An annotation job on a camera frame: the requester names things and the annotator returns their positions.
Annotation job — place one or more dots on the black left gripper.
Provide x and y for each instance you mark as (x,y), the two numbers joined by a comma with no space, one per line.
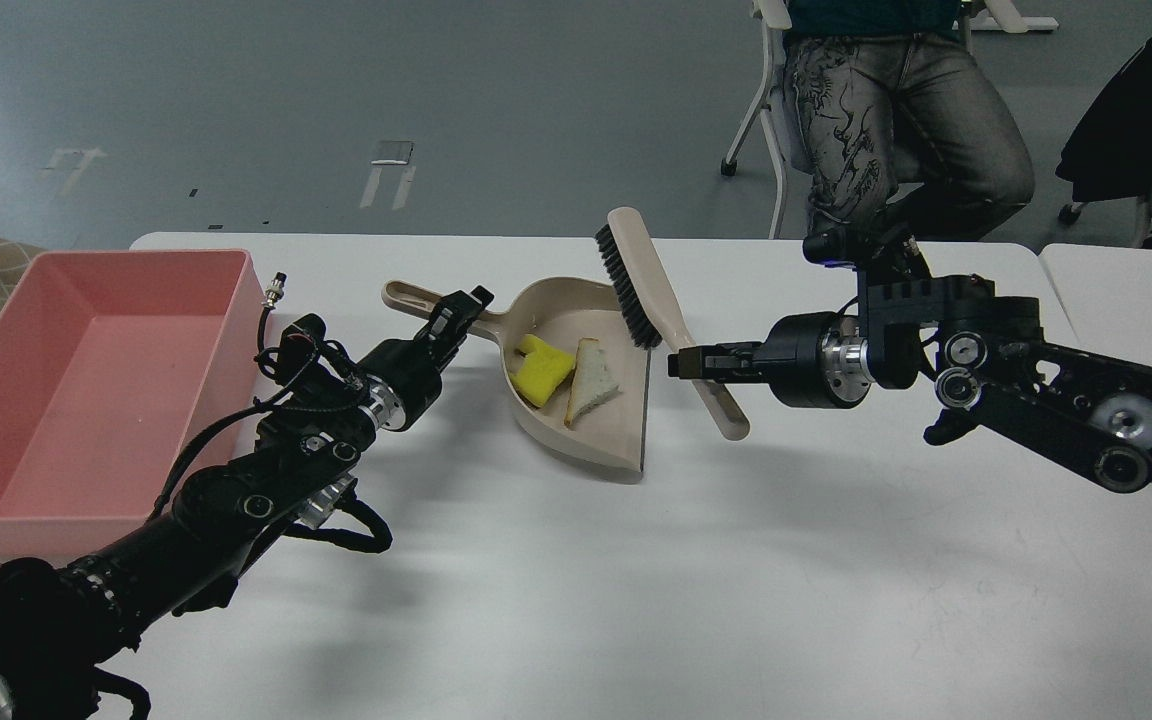
(412,369)

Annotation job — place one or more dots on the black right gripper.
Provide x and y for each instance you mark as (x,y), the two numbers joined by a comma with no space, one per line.
(808,360)

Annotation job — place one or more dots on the yellow sponge piece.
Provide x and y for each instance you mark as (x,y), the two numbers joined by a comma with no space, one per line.
(544,368)

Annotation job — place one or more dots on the beige brush black bristles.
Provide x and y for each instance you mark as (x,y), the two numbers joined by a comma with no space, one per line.
(646,297)

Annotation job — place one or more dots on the beige plastic dustpan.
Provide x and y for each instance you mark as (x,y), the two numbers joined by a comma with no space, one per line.
(597,413)

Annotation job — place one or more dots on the white bread slice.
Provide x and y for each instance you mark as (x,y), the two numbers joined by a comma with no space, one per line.
(593,382)

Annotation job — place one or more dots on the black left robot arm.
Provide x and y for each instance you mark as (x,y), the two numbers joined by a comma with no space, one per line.
(282,467)

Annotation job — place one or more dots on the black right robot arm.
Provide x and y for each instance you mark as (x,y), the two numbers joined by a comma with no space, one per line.
(985,354)

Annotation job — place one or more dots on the pink plastic bin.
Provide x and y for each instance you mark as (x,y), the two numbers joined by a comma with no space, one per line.
(110,363)

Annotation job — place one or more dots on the seated person in jeans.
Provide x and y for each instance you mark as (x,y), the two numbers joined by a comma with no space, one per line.
(901,125)

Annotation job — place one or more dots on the white office chair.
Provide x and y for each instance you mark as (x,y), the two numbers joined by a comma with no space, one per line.
(768,112)

